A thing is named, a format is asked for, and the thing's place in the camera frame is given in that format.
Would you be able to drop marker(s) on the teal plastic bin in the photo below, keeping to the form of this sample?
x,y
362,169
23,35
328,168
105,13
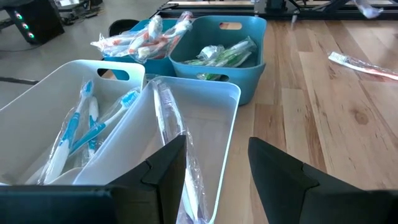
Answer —
x,y
158,67

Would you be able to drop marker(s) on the clear frosted plastic bin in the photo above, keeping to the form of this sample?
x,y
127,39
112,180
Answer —
x,y
211,118

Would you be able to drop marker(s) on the white plastic bin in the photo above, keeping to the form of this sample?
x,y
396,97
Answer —
x,y
31,102

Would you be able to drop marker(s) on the black cabinet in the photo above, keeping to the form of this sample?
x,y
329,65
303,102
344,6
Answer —
x,y
40,21

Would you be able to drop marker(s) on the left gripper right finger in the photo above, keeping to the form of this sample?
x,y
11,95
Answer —
x,y
280,186

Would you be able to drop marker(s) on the green toothbrushes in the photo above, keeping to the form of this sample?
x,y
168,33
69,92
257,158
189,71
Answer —
x,y
211,51

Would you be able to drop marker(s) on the grey-blue plastic bin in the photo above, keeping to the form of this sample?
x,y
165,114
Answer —
x,y
217,84

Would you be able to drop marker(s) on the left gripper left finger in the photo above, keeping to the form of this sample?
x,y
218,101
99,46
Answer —
x,y
161,186

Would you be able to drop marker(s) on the orange toothbrushes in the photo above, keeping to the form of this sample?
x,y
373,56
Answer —
x,y
112,43

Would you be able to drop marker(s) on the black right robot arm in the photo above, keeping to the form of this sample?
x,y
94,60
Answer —
x,y
275,4

